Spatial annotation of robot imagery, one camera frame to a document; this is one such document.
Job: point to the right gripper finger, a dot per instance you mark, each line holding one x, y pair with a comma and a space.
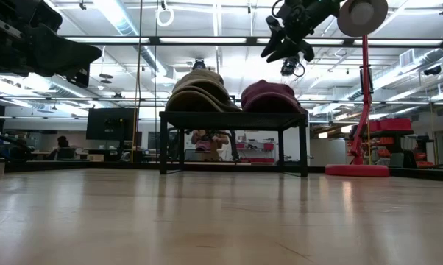
291, 46
274, 35

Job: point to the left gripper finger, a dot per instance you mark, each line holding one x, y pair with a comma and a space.
59, 51
78, 78

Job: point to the maroon baseball cap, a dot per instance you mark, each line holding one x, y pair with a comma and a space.
269, 99

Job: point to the beige baseball cap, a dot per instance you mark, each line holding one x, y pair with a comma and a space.
199, 76
192, 101
215, 92

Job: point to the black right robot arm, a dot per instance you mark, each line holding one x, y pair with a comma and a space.
335, 4

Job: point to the black ceiling spotlight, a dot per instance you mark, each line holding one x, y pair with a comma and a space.
289, 68
199, 63

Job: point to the round black ceiling fixture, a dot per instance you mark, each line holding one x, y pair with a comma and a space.
106, 76

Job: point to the black monitor screen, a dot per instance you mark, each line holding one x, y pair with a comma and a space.
107, 125

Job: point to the red desk lamp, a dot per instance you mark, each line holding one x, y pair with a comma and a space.
361, 16

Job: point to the person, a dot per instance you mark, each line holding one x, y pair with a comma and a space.
62, 141
214, 154

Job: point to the black metal mesh rack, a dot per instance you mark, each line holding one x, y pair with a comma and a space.
232, 120

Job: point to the white shelf with red bins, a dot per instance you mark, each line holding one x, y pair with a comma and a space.
268, 146

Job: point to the red storage bin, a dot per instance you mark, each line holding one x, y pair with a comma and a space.
390, 125

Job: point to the pink cap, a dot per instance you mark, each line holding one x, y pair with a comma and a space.
203, 146

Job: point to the small black ceiling device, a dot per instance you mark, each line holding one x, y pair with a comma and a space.
432, 70

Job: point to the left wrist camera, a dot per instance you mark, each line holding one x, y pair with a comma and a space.
45, 14

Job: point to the black overhead frame bar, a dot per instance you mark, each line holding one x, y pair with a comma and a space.
207, 41

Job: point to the black table border rail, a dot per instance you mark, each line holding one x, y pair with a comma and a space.
78, 165

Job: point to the ceiling air vent duct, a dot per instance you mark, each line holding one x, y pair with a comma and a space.
407, 57

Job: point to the short white post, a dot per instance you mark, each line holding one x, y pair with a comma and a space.
0, 167

